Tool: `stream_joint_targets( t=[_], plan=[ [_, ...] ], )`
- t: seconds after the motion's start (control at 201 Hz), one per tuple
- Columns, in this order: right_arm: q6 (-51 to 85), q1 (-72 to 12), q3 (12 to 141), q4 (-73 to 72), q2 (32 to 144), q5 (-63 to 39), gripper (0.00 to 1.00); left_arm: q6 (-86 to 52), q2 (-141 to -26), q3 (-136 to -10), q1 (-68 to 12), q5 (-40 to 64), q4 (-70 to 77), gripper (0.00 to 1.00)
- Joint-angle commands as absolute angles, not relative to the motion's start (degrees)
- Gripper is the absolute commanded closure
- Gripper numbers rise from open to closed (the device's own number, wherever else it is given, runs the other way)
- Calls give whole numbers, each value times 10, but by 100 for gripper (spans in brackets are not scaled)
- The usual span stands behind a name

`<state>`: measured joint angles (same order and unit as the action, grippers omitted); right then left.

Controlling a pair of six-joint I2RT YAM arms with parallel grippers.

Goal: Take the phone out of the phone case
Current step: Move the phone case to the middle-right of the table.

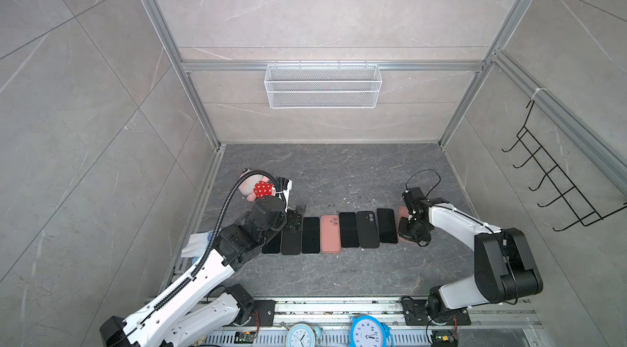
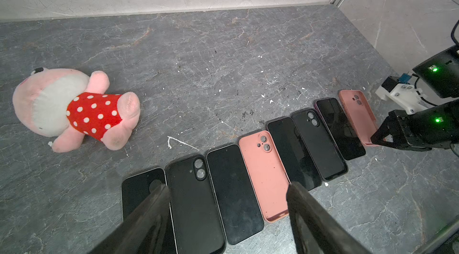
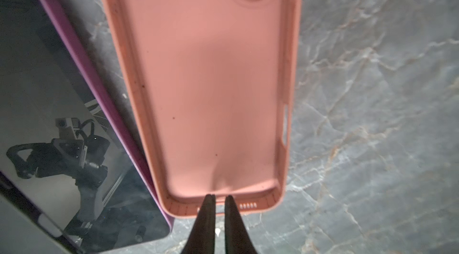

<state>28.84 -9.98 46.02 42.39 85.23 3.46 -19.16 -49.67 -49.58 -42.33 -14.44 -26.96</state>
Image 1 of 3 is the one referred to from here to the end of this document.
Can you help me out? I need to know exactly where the pink phone case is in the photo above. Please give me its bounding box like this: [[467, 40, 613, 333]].
[[398, 206, 410, 242]]

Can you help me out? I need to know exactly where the black phone case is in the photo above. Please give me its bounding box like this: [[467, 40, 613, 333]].
[[356, 211, 380, 248], [281, 228, 302, 256]]

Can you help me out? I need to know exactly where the red phone case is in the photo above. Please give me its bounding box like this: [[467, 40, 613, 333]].
[[320, 215, 341, 254]]

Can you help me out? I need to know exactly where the dark phone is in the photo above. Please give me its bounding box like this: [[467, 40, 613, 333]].
[[377, 208, 398, 244]]

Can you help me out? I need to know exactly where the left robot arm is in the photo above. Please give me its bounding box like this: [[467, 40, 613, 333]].
[[100, 197, 306, 346]]

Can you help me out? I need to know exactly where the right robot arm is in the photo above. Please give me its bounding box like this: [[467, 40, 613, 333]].
[[398, 190, 544, 323]]

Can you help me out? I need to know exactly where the pink plush toy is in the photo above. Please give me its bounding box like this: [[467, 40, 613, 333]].
[[238, 175, 276, 202]]

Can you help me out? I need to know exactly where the blue wet wipes pack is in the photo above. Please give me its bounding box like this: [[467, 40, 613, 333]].
[[181, 231, 212, 263]]

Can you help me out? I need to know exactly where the white alarm clock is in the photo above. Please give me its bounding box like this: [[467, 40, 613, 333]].
[[285, 323, 318, 347]]

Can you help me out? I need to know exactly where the blue alarm clock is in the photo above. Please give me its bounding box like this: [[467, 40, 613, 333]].
[[349, 315, 393, 347]]

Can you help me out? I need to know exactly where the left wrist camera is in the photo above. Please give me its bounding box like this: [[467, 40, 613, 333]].
[[274, 177, 292, 211]]

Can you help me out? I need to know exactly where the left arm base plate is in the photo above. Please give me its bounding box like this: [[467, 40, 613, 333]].
[[243, 300, 277, 327]]

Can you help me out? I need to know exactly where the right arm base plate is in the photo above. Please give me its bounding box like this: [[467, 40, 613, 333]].
[[400, 296, 471, 327]]

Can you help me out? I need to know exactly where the white wire basket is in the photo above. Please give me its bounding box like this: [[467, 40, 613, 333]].
[[264, 64, 382, 109]]

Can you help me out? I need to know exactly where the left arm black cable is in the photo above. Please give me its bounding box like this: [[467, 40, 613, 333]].
[[151, 169, 278, 309]]

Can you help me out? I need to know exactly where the black wall hook rack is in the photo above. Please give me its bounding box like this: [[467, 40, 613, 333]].
[[501, 101, 626, 233]]

